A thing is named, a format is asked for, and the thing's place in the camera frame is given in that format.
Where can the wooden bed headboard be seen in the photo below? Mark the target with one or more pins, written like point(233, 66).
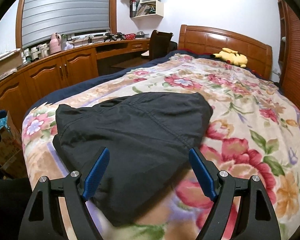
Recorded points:
point(208, 40)

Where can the floral bed blanket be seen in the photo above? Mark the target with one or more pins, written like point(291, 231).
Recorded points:
point(254, 129)

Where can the red-brown louvered wardrobe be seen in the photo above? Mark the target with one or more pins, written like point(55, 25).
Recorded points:
point(289, 55)

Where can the black jacket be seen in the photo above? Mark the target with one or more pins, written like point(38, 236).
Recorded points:
point(148, 135)

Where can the long wooden desk cabinet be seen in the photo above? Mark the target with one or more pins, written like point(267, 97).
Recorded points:
point(20, 90)

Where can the dark wooden chair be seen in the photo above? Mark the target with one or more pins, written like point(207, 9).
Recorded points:
point(160, 45)

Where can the black tripod on desk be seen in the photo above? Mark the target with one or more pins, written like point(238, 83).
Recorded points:
point(108, 37)

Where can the pink thermos bottle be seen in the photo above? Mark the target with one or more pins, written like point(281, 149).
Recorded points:
point(55, 43)

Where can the red plastic basket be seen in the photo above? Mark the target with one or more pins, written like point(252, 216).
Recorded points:
point(130, 36)

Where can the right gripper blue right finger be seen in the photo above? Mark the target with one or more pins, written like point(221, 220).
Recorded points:
point(205, 172)

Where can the yellow Pikachu plush toy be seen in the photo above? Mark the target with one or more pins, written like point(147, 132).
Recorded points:
point(231, 57)

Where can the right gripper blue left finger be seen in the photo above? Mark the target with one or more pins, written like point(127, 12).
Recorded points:
point(93, 171)

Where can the grey window blind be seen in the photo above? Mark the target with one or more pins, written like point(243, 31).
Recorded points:
point(42, 18)

